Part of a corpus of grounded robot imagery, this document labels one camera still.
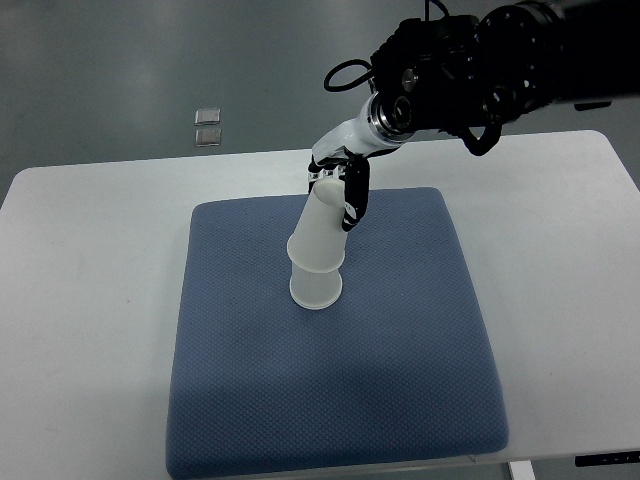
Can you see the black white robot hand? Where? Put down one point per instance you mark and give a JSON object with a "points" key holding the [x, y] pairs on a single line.
{"points": [[356, 185]]}

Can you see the white paper cup carried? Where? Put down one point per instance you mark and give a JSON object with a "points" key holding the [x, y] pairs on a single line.
{"points": [[318, 241]]}

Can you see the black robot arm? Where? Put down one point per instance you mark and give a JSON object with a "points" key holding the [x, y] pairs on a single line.
{"points": [[469, 76]]}

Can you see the upper metal floor plate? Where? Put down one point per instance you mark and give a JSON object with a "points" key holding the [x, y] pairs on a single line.
{"points": [[207, 116]]}

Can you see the white paper cup on cushion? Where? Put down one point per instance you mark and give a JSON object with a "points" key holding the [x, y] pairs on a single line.
{"points": [[314, 291]]}

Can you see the blue fabric cushion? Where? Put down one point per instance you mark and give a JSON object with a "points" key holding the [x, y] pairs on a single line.
{"points": [[399, 368]]}

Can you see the white table leg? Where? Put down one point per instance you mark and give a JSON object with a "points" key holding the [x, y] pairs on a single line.
{"points": [[521, 470]]}

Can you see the black table control panel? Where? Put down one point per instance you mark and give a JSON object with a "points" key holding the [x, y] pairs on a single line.
{"points": [[607, 459]]}

